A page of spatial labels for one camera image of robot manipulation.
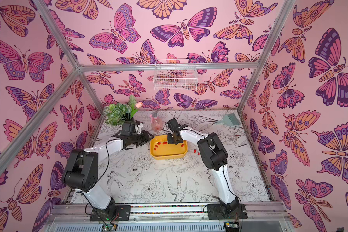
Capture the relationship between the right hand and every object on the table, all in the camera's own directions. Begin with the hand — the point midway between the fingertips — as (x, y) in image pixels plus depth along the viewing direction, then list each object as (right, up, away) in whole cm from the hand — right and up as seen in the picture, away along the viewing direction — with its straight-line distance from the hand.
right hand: (168, 141), depth 100 cm
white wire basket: (+5, +45, +5) cm, 45 cm away
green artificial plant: (-29, +18, -17) cm, 38 cm away
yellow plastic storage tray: (-5, -5, -2) cm, 8 cm away
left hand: (-8, +4, -7) cm, 12 cm away
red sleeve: (+18, -6, -3) cm, 19 cm away
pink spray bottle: (-9, +13, +9) cm, 18 cm away
